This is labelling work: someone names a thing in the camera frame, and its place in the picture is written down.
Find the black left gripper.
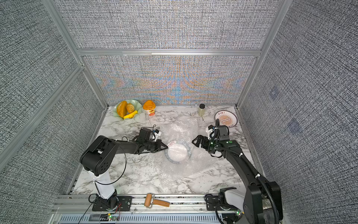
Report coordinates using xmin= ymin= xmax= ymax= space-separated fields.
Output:
xmin=144 ymin=139 xmax=169 ymax=153

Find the plate bubble wrap sheet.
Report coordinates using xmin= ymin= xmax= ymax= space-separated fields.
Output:
xmin=145 ymin=112 xmax=199 ymax=142

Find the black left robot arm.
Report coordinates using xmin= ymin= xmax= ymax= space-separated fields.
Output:
xmin=80 ymin=135 xmax=168 ymax=211

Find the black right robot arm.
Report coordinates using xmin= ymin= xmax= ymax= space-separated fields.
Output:
xmin=192 ymin=135 xmax=283 ymax=224

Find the small bottle with black cap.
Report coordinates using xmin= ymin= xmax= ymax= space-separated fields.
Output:
xmin=198 ymin=104 xmax=206 ymax=117

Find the orange lidded snack cup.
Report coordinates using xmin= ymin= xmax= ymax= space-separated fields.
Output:
xmin=143 ymin=100 xmax=156 ymax=116

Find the yellow banana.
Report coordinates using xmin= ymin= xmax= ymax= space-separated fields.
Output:
xmin=123 ymin=110 xmax=138 ymax=119

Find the green leaf-shaped bowl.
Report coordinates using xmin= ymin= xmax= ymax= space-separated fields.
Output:
xmin=113 ymin=99 xmax=142 ymax=119

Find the small brown croissant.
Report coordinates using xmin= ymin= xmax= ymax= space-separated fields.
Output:
xmin=126 ymin=103 xmax=135 ymax=114

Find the large orange bread loaf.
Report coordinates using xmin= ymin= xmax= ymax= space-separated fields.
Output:
xmin=116 ymin=101 xmax=128 ymax=118

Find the wooden roller tool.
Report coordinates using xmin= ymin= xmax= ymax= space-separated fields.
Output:
xmin=144 ymin=193 xmax=170 ymax=208

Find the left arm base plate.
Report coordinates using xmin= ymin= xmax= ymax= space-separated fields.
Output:
xmin=92 ymin=196 xmax=133 ymax=212

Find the aluminium front rail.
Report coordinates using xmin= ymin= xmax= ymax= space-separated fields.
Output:
xmin=47 ymin=193 xmax=255 ymax=224

